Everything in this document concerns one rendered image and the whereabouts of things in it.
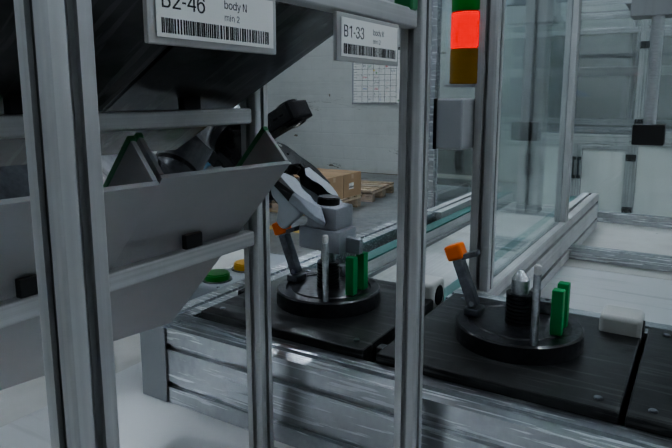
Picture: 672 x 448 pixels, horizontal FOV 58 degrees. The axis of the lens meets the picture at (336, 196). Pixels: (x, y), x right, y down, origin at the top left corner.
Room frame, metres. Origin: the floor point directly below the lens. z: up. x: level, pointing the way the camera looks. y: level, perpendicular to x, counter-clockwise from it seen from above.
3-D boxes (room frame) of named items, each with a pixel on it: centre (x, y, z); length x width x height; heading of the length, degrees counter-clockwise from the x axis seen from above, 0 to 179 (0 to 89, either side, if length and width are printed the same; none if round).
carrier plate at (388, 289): (0.79, 0.01, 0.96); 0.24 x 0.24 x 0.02; 59
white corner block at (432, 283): (0.82, -0.12, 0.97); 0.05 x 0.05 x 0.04; 59
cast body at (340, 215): (0.78, 0.00, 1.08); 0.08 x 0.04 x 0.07; 59
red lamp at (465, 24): (0.89, -0.19, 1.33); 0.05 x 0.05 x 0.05
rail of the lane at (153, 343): (1.10, 0.00, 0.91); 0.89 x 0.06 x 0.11; 149
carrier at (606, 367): (0.66, -0.21, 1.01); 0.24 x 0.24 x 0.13; 59
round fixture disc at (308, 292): (0.79, 0.01, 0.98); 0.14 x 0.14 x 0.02
